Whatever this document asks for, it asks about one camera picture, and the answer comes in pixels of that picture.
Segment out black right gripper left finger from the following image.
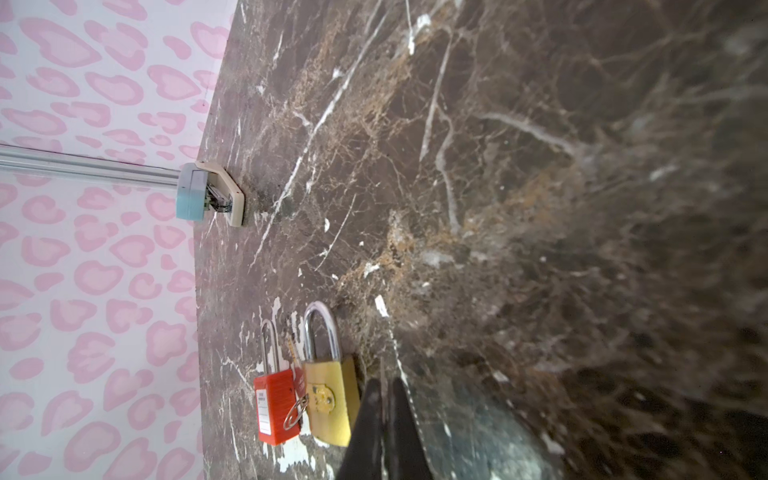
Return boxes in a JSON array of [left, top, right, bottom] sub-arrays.
[[336, 379, 384, 480]]

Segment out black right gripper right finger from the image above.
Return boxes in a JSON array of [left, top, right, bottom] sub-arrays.
[[385, 378, 433, 480]]

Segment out brass padlock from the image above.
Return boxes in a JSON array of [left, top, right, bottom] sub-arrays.
[[303, 301, 360, 447]]

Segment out brass key with ring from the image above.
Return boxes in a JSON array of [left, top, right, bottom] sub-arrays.
[[284, 334, 309, 429]]

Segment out red key tag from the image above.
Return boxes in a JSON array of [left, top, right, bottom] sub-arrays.
[[253, 320, 304, 446]]

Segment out grey blue stapler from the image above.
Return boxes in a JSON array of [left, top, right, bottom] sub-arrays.
[[176, 162, 245, 227]]

